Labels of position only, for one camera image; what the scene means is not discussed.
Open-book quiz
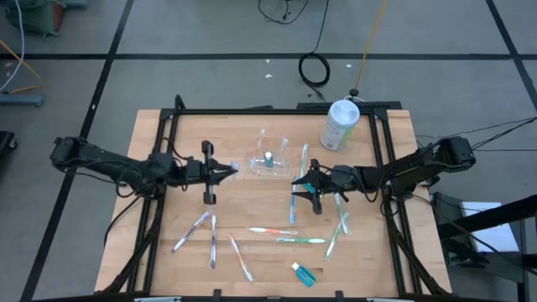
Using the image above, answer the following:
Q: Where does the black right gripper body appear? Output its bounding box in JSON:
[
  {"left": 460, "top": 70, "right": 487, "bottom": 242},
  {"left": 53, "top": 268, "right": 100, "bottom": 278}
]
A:
[{"left": 309, "top": 158, "right": 357, "bottom": 216}]

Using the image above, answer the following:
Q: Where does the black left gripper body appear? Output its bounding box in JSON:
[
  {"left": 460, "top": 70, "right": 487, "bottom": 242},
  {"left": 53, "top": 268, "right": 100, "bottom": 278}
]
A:
[{"left": 184, "top": 140, "right": 217, "bottom": 206}]

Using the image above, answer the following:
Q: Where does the purple toothbrush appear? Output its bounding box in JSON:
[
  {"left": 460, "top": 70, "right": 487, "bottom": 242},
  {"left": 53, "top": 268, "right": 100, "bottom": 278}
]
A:
[
  {"left": 170, "top": 211, "right": 211, "bottom": 253},
  {"left": 209, "top": 213, "right": 218, "bottom": 270}
]

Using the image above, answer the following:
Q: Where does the white cylinder tube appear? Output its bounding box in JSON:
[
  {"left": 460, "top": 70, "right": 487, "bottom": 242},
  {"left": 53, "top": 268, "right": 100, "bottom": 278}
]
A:
[{"left": 290, "top": 261, "right": 318, "bottom": 289}]

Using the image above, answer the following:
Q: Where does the clear acrylic organizer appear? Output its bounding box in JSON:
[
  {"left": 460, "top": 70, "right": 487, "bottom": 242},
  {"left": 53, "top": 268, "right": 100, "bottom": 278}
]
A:
[{"left": 248, "top": 140, "right": 294, "bottom": 178}]

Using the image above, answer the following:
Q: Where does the white green wipes canister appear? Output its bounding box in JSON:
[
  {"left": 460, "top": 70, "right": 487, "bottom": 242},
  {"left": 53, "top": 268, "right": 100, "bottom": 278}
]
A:
[{"left": 319, "top": 99, "right": 362, "bottom": 152}]

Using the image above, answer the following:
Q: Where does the black metal stand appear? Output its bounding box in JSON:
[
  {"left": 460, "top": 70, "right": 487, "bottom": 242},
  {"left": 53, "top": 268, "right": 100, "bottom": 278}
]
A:
[{"left": 431, "top": 191, "right": 537, "bottom": 302}]

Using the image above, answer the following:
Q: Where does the white box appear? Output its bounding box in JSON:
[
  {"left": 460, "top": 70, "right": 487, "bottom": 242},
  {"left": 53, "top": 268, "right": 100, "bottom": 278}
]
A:
[{"left": 459, "top": 200, "right": 520, "bottom": 253}]

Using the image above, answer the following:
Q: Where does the black equipment foot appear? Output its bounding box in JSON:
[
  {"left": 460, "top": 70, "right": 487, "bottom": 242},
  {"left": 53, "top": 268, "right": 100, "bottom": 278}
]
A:
[{"left": 0, "top": 130, "right": 18, "bottom": 155}]

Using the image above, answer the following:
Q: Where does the green bag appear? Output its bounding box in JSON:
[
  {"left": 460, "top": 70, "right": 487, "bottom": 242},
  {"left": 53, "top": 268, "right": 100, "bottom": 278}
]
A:
[{"left": 3, "top": 0, "right": 67, "bottom": 40}]

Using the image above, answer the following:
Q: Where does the yellow cable with black plug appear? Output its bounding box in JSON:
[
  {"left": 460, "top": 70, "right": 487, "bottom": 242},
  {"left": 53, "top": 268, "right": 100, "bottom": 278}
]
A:
[{"left": 349, "top": 0, "right": 390, "bottom": 98}]

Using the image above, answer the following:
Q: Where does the coiled black floor cable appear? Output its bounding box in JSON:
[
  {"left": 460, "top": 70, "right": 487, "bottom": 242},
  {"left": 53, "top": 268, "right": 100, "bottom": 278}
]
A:
[{"left": 297, "top": 0, "right": 332, "bottom": 102}]

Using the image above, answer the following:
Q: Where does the orange floor cable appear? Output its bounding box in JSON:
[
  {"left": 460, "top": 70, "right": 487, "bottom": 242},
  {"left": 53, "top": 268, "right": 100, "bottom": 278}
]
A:
[{"left": 0, "top": 39, "right": 43, "bottom": 96}]

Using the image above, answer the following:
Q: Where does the white cable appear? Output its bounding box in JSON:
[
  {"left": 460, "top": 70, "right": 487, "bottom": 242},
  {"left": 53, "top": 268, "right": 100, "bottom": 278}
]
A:
[{"left": 0, "top": 0, "right": 26, "bottom": 92}]

